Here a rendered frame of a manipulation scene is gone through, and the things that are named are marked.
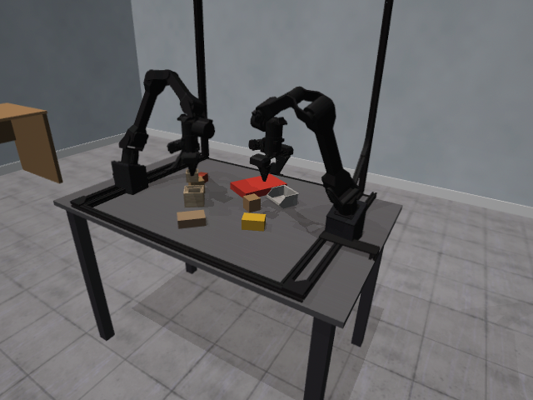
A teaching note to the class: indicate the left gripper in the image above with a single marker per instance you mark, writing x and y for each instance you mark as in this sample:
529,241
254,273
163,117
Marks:
272,149

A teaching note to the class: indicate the flat red board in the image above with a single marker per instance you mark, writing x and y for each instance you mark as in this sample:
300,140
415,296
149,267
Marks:
256,185

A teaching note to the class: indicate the yellow block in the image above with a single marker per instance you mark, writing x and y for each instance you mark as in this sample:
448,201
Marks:
253,221

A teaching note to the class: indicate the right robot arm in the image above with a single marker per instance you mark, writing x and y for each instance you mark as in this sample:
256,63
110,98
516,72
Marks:
136,136

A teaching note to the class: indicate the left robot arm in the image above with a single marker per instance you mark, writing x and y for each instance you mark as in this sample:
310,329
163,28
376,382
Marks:
319,116

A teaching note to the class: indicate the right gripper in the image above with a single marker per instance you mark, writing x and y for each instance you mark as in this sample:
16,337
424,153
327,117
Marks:
192,158

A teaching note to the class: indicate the small red block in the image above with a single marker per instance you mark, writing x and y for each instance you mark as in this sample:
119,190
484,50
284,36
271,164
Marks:
204,176

